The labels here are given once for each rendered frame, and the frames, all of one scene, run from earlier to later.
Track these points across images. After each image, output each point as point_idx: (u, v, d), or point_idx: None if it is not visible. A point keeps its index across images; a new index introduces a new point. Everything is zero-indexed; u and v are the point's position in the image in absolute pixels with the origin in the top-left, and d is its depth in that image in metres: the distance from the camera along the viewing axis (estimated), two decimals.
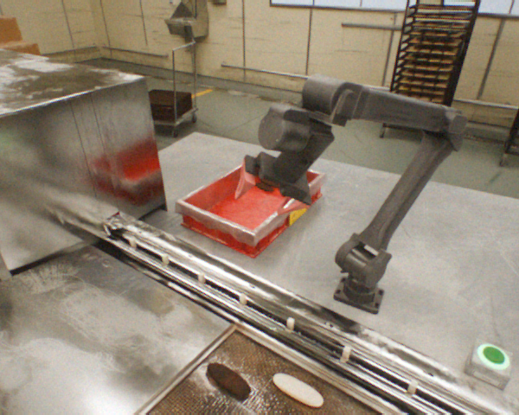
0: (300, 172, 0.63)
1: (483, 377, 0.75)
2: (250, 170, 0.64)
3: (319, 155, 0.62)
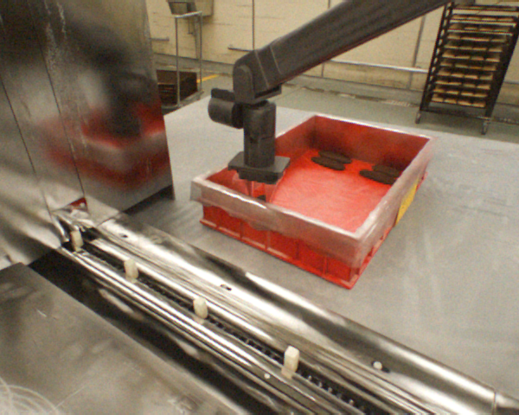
0: None
1: None
2: None
3: (252, 128, 0.61)
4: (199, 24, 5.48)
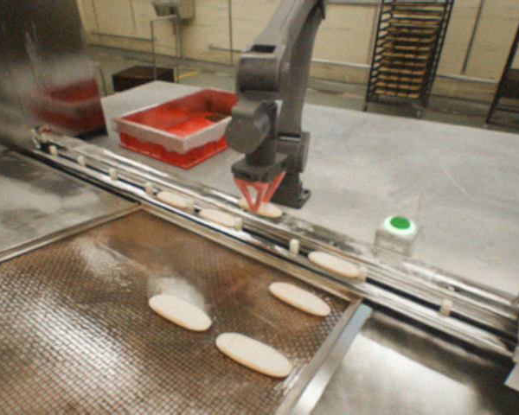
0: (275, 147, 0.65)
1: (387, 245, 0.72)
2: None
3: (277, 123, 0.63)
4: (182, 26, 6.00)
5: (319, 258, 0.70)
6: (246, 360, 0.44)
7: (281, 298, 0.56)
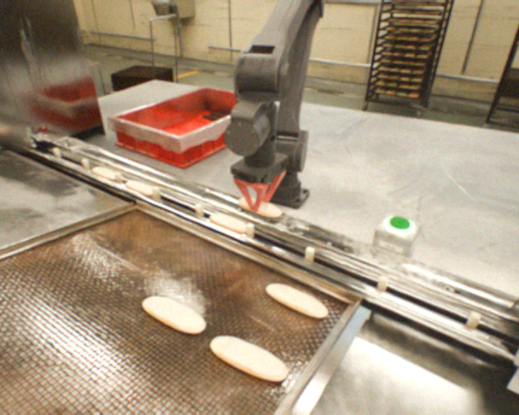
0: (275, 148, 0.65)
1: (387, 245, 0.71)
2: None
3: (276, 123, 0.63)
4: (182, 25, 5.99)
5: (217, 218, 0.80)
6: (240, 365, 0.42)
7: (278, 300, 0.54)
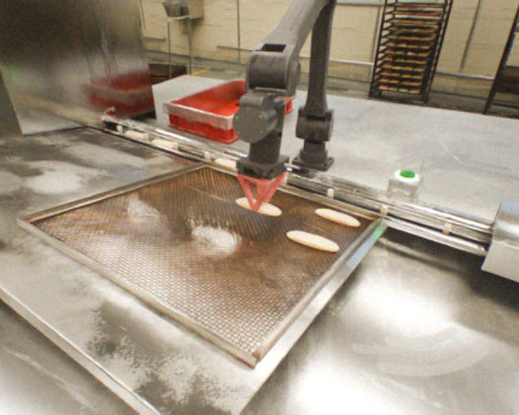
0: (280, 145, 0.67)
1: (398, 191, 0.95)
2: (259, 175, 0.66)
3: (284, 121, 0.65)
4: (191, 26, 6.24)
5: (221, 161, 1.12)
6: (309, 243, 0.67)
7: (324, 217, 0.79)
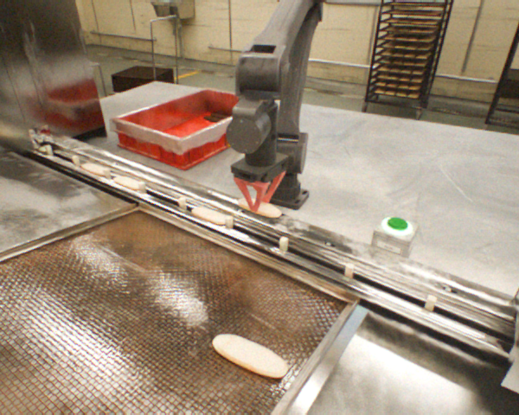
0: (275, 147, 0.65)
1: (385, 246, 0.72)
2: None
3: (277, 122, 0.64)
4: (182, 26, 6.01)
5: (86, 165, 1.04)
6: (241, 362, 0.44)
7: (245, 208, 0.72)
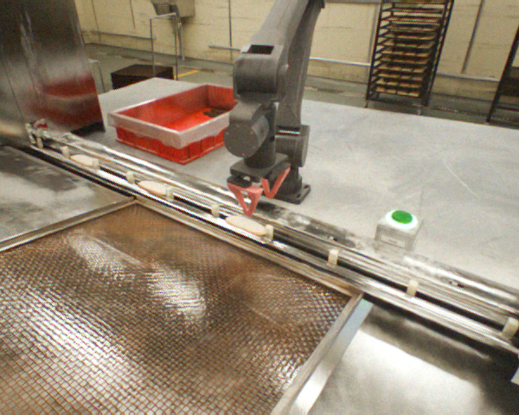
0: (274, 149, 0.65)
1: (389, 240, 0.70)
2: (247, 184, 0.64)
3: (276, 124, 0.63)
4: (182, 24, 5.99)
5: None
6: (240, 227, 0.76)
7: (143, 188, 0.90)
